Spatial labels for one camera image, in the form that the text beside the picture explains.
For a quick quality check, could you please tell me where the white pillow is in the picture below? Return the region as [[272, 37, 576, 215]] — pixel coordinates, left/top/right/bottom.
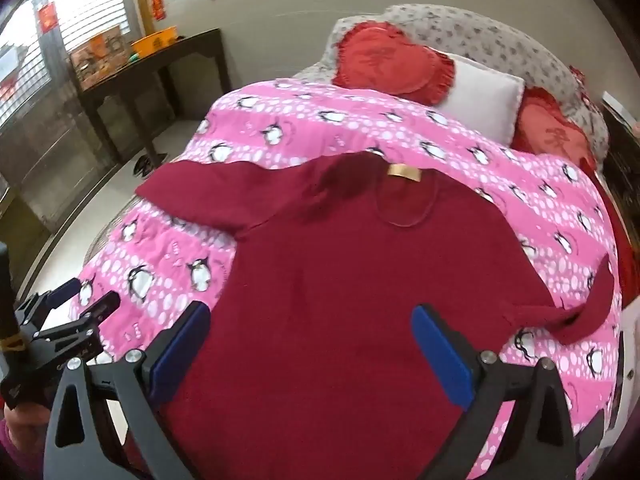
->
[[439, 52, 526, 148]]

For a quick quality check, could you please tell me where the brown cardboard box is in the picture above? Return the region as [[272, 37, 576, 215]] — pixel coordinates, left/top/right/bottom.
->
[[70, 25, 129, 86]]

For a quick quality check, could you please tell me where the red heart-shaped pillow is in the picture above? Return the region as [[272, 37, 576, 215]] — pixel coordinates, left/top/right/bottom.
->
[[512, 87, 599, 169], [332, 21, 456, 106]]

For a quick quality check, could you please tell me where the dark wooden nightstand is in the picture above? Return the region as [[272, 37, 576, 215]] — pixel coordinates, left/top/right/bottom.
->
[[600, 92, 640, 243]]

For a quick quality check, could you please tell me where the window with blinds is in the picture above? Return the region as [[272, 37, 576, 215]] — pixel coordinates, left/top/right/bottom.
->
[[0, 0, 147, 128]]

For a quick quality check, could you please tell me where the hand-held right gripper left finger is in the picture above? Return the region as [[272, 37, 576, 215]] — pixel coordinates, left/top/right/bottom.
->
[[44, 301, 212, 480]]

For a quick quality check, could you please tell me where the orange box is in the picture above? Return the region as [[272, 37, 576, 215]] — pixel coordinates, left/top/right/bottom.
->
[[131, 26, 179, 58]]

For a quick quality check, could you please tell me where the dark red sweater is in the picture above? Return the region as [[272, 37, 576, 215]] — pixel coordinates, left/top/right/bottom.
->
[[136, 150, 617, 480]]

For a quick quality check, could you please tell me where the pink penguin print blanket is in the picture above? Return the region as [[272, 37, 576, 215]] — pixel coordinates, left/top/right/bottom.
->
[[67, 77, 623, 480]]

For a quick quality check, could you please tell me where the dark wooden table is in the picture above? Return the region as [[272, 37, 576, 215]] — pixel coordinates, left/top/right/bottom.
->
[[75, 28, 233, 168]]

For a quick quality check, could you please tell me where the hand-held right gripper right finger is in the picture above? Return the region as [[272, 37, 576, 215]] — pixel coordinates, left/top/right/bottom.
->
[[410, 304, 581, 480]]

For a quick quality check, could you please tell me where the pair of dark slippers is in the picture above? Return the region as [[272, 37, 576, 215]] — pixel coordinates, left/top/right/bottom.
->
[[132, 155, 164, 179]]

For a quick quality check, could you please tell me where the person's left hand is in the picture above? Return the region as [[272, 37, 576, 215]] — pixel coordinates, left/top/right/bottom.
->
[[2, 402, 51, 461]]

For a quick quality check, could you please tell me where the person's left forearm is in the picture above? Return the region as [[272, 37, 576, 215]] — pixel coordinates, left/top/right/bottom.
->
[[0, 420, 46, 480]]

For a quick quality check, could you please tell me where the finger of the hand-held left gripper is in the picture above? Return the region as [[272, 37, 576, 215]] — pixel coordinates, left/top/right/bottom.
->
[[39, 291, 121, 362], [19, 277, 82, 324]]

